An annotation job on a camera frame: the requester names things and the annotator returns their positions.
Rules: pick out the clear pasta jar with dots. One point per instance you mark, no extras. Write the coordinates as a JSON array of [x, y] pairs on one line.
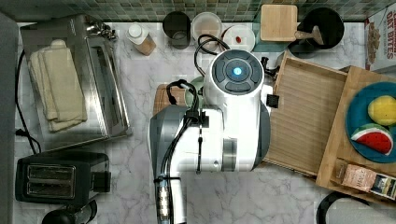
[[205, 23]]

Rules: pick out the large bamboo cutting board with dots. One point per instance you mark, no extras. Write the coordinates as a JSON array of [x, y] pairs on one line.
[[161, 100]]

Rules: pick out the yellow plush bun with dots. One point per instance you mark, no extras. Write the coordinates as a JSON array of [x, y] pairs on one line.
[[382, 110]]

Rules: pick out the teal plate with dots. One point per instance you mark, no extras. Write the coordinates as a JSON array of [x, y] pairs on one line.
[[357, 115]]

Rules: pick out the dark empty cup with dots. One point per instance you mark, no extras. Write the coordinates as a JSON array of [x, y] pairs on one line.
[[177, 26]]

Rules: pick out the plush watermelon slice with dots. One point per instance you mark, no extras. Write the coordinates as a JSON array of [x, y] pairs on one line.
[[375, 137]]

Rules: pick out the black toaster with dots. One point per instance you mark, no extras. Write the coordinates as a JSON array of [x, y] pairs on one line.
[[62, 177]]

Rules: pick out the cereal box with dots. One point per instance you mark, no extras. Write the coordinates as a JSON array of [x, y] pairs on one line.
[[380, 40]]

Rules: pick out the beige folded towel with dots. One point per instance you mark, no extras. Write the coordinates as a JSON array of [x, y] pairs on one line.
[[55, 76]]

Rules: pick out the silver toaster oven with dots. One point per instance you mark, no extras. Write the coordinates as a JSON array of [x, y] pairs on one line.
[[92, 49]]

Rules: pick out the wooden spatula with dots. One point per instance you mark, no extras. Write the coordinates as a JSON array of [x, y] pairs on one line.
[[315, 34]]

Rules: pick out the open bamboo drawer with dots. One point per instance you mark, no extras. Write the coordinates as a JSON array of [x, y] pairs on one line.
[[308, 97]]

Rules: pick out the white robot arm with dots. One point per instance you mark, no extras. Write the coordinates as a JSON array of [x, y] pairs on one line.
[[226, 128]]

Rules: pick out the black utensil bucket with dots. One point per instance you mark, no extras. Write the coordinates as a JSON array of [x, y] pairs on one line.
[[330, 26]]

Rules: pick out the white-lidded spice bottle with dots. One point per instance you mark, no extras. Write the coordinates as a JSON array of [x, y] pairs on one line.
[[140, 37]]

